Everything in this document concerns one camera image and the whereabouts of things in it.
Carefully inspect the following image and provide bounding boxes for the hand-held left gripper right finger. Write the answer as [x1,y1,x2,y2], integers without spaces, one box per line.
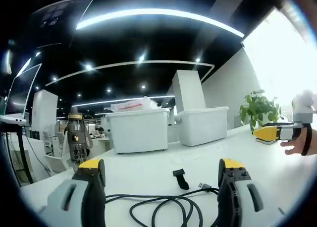
[217,158,269,227]

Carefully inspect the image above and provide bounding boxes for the green potted plant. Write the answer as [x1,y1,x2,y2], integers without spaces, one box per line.
[239,89,282,133]

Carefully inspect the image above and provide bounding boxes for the hanging dark ceiling display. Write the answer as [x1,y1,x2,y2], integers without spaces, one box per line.
[32,0,96,49]

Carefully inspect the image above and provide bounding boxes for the black Velcro strap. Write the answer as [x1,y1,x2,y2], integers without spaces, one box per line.
[172,169,190,190]

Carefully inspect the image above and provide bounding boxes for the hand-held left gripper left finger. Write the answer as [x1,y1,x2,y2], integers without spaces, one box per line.
[41,159,107,227]

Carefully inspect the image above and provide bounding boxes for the black data cable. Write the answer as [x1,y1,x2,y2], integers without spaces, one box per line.
[105,181,220,227]

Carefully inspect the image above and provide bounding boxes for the black standing laptop table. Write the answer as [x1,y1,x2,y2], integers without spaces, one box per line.
[0,122,34,185]

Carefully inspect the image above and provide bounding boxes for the white desktop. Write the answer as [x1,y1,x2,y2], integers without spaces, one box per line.
[21,124,308,227]

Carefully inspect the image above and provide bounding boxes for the open white laptop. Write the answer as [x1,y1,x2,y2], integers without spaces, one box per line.
[0,62,42,125]

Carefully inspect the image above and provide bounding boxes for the pile of papers and bags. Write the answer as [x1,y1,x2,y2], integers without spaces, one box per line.
[108,95,164,112]

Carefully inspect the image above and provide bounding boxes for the white storage bin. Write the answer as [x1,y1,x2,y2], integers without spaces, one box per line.
[105,107,171,155]
[177,106,229,148]

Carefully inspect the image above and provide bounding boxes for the person's right hand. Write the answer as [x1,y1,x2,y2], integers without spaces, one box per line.
[280,139,306,156]

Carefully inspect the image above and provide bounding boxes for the long ceiling light strip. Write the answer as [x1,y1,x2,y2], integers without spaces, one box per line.
[75,8,246,38]

